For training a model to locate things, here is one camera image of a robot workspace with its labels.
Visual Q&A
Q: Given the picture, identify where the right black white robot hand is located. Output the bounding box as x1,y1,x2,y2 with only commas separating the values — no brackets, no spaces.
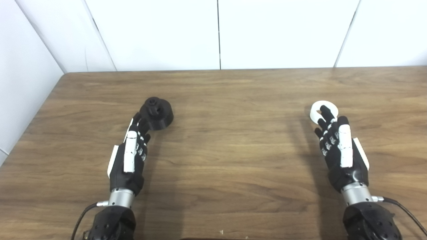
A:
315,105,370,194

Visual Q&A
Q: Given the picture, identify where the white plastic ring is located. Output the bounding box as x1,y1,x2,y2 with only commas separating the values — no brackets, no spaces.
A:
310,100,339,124

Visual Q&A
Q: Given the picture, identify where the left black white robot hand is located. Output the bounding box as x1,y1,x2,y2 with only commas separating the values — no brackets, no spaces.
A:
107,112,151,196

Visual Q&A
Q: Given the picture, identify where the round black plastic part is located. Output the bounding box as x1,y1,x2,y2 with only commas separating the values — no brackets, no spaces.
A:
139,97,174,131

